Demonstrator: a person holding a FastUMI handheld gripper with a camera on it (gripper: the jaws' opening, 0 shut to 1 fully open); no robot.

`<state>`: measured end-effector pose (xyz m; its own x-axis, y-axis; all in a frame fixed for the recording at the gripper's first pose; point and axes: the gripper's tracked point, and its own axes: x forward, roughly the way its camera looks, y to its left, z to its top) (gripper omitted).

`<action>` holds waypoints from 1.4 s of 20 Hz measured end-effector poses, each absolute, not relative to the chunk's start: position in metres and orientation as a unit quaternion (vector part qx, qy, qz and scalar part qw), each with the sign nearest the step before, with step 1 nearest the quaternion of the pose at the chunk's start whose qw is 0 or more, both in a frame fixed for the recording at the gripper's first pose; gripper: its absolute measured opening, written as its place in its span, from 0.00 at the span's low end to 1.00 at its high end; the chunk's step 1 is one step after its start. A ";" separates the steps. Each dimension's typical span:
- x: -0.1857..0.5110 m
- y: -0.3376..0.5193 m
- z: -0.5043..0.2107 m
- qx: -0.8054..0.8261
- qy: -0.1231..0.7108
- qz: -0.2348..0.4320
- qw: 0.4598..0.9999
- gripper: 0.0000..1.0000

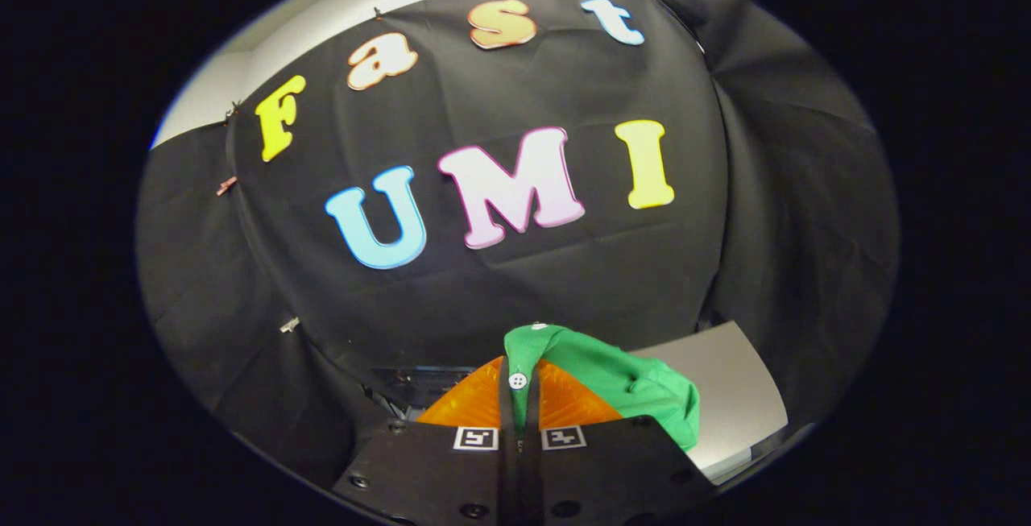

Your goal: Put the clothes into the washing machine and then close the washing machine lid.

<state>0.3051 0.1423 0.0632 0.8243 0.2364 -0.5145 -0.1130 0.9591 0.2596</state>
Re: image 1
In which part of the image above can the green polo shirt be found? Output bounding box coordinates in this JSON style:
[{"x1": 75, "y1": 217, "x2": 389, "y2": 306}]
[{"x1": 503, "y1": 323, "x2": 702, "y2": 453}]

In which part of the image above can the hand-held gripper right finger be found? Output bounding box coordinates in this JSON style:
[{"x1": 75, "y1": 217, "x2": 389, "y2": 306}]
[{"x1": 520, "y1": 358, "x2": 719, "y2": 526}]

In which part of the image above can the black backdrop cloth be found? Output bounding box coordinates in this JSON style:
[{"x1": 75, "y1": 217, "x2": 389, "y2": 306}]
[{"x1": 135, "y1": 0, "x2": 901, "y2": 495}]

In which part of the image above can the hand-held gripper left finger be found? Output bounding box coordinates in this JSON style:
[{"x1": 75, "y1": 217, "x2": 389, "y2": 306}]
[{"x1": 334, "y1": 355, "x2": 521, "y2": 526}]

